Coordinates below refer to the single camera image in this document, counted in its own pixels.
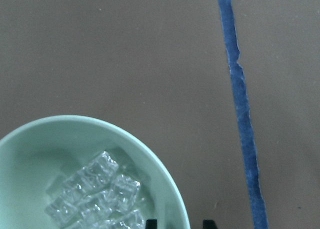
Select clear ice cubes in bowl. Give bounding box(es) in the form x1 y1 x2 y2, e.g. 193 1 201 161
44 151 146 229

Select green bowl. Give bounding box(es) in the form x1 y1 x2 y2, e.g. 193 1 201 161
0 115 190 229

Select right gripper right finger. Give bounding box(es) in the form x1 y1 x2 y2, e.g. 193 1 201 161
202 219 217 229

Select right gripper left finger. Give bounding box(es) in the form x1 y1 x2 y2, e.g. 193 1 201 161
145 219 158 229

